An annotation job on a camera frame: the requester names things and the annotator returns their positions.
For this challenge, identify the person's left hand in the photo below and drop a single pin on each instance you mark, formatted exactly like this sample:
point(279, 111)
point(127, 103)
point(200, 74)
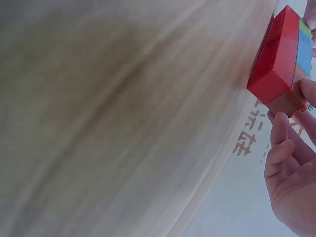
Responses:
point(311, 13)

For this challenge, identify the person's right hand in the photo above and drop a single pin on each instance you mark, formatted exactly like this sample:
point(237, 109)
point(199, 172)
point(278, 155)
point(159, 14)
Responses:
point(293, 187)

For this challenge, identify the person's left fingers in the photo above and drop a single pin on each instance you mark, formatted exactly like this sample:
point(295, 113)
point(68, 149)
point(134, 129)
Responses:
point(311, 13)

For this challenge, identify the green building brick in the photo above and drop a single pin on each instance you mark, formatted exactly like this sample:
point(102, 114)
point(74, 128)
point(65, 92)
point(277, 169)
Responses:
point(304, 27)

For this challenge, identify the blue building brick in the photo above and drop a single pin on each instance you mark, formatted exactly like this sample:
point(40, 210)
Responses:
point(304, 51)

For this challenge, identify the red building brick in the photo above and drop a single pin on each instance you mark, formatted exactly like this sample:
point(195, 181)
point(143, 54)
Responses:
point(276, 61)

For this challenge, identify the orange-brown building brick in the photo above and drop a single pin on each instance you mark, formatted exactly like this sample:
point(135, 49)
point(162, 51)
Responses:
point(286, 103)

